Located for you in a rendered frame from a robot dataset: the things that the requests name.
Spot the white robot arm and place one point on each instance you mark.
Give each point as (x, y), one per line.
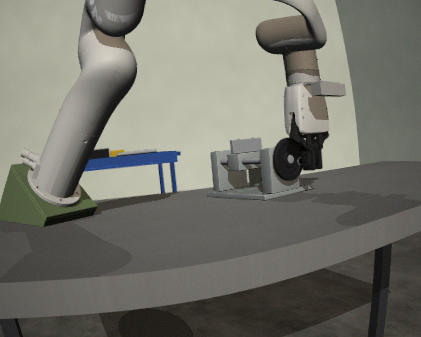
(108, 71)

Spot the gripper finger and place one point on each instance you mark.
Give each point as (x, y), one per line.
(308, 155)
(317, 146)

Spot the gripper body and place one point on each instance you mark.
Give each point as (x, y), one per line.
(311, 115)

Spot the grey clamp slide with handwheel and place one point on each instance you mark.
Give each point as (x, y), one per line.
(229, 170)

